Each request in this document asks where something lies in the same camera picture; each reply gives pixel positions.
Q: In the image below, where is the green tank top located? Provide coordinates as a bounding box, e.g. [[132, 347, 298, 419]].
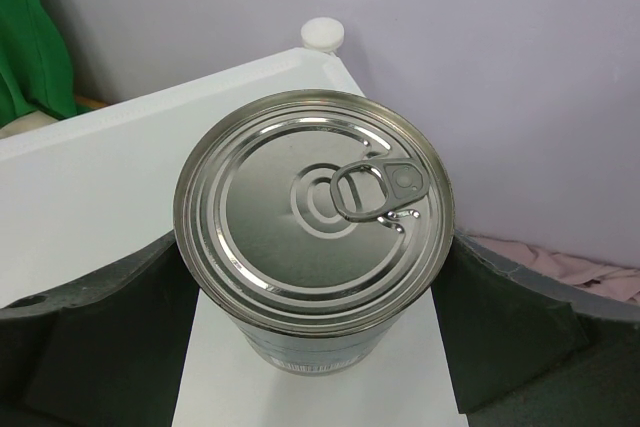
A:
[[1, 0, 83, 126]]

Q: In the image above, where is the mauve crumpled cloth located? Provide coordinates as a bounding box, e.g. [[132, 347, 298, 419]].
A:
[[473, 236, 639, 306]]

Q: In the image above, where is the wooden tray frame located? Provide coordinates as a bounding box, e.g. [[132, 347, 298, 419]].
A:
[[74, 95, 108, 110]]

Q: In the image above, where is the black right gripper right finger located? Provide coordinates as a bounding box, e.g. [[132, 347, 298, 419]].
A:
[[431, 233, 639, 426]]

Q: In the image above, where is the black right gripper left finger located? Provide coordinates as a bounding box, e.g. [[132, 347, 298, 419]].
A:
[[1, 233, 199, 426]]

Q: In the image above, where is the beige crumpled cloth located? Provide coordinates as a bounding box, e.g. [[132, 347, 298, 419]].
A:
[[0, 111, 57, 139]]

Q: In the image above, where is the tall blue label can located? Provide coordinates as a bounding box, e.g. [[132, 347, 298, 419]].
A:
[[173, 90, 455, 375]]

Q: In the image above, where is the white cube cabinet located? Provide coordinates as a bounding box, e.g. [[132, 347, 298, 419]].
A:
[[1, 48, 466, 426]]

